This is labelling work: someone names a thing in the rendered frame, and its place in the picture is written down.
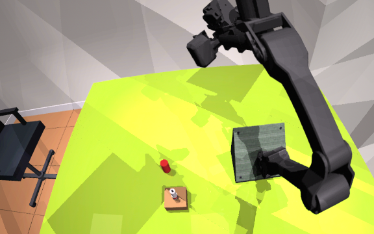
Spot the dark red marker cap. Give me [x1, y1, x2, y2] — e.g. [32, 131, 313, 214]
[160, 159, 171, 174]

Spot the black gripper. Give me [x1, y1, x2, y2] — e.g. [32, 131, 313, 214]
[186, 19, 246, 68]

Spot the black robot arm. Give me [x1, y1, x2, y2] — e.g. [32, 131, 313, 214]
[202, 0, 355, 215]

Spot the tan square block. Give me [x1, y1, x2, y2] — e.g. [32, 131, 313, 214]
[164, 187, 188, 211]

